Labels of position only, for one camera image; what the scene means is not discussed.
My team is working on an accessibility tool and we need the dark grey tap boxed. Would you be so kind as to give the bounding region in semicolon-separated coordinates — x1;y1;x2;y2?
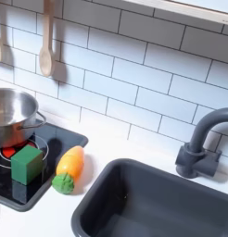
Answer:
175;106;228;180

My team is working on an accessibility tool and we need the wooden spoon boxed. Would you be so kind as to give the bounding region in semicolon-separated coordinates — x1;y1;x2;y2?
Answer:
38;0;57;78

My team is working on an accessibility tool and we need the white wooden shelf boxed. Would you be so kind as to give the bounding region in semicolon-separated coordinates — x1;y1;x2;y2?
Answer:
123;0;228;26

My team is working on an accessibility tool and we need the black stove top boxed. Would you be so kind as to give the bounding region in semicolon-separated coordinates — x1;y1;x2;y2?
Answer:
0;122;89;213

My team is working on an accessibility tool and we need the green block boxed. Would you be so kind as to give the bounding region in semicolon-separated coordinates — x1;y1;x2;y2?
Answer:
10;144;44;186

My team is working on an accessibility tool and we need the dark grey sink basin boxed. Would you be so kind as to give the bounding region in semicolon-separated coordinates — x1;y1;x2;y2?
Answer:
70;157;228;237

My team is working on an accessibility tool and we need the orange toy carrot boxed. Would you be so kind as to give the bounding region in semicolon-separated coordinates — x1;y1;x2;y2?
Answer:
51;145;85;195

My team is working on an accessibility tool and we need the steel pot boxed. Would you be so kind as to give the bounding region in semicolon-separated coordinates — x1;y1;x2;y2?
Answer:
0;88;47;149

